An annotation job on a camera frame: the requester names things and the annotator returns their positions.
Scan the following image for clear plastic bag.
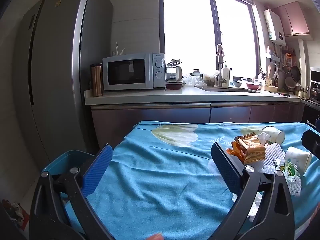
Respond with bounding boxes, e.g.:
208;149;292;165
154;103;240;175
182;74;207;87

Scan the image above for orange peel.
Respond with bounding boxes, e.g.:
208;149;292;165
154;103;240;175
226;141;244;162

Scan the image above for hanging black frying pan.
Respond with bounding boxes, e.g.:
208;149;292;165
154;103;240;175
291;65;301;83

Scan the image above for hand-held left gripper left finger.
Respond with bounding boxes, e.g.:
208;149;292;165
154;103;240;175
29;144;118;240

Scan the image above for dark red food container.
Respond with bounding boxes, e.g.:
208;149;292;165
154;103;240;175
165;80;184;90

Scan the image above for clear plastic wrapper green label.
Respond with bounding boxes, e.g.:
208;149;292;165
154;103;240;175
274;159;300;180

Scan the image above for blue floral tablecloth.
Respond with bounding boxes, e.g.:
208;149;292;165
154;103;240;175
60;120;320;240

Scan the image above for kitchen window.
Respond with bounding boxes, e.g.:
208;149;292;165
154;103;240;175
159;0;260;80

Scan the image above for blue trash bin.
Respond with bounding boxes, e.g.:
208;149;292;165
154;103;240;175
41;150;98;180

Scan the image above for gold snack wrapper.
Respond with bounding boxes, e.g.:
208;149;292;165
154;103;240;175
234;132;266;165

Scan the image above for copper thermos tumbler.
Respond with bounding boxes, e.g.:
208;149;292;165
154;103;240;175
90;64;104;97

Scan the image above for white dish soap bottle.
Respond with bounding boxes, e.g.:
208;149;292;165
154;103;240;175
222;64;233;87

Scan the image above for white foam fruit net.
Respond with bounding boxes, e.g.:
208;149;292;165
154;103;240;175
259;142;285;173
287;174;302;197

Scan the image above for pink wall cabinet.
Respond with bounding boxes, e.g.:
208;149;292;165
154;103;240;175
271;1;310;37

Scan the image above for white kitchen countertop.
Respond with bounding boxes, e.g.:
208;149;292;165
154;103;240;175
84;85;302;105

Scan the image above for glass electric kettle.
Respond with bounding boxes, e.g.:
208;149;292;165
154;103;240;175
165;59;183;82

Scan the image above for dark base cabinets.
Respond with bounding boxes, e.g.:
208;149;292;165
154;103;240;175
90;102;304;150

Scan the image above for white microwave oven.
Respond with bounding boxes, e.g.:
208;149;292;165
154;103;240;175
102;52;166;91

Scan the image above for gas stove with pots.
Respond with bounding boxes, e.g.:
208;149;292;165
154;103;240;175
306;85;320;103

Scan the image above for white plastic rack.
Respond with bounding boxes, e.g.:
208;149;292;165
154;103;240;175
112;42;124;55

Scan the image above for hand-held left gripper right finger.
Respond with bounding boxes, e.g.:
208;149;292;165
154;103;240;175
211;142;295;240

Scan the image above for white water heater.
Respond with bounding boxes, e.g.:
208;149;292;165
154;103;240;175
263;9;287;46

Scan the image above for white tissue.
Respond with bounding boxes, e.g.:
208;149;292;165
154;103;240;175
257;132;270;145
231;192;262;223

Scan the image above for white paper cup blue dots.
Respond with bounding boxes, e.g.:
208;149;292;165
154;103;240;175
284;146;313;177
260;126;285;145

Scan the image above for clear food container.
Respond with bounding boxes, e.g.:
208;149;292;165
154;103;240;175
204;71;220;87

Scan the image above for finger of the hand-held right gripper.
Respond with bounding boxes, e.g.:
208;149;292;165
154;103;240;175
301;129;320;159

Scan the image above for black range hood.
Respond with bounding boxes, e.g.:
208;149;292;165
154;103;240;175
310;66;320;85

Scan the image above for grey refrigerator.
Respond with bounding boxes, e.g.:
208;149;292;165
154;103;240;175
12;0;114;165

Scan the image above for metal kitchen faucet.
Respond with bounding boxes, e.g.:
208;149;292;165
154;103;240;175
215;44;229;87

